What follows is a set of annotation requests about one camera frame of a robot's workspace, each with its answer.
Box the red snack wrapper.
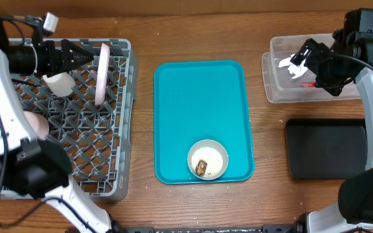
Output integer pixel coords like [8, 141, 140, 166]
[300, 81, 315, 88]

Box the pale green cup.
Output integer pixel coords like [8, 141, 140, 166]
[42, 72, 76, 97]

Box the white round plate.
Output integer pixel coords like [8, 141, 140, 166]
[95, 43, 110, 105]

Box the white napkin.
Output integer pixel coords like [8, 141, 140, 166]
[278, 57, 308, 80]

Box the pink small bowl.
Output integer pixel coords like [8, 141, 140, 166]
[24, 111, 49, 140]

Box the grey bowl with rice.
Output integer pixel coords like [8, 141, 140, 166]
[187, 139, 229, 181]

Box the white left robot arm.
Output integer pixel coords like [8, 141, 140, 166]
[0, 14, 119, 232]

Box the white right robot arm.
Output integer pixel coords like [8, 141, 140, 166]
[290, 8, 373, 232]

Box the clear plastic bin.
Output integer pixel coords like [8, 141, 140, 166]
[262, 34, 360, 104]

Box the black plastic tray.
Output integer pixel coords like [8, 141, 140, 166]
[285, 118, 367, 179]

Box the grey plastic dish rack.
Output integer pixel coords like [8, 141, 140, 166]
[11, 39, 139, 202]

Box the teal plastic tray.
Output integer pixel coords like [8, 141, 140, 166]
[153, 60, 255, 184]

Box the brown food piece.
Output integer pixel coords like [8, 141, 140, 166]
[195, 160, 207, 177]

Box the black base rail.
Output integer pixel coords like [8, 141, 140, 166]
[117, 224, 295, 233]

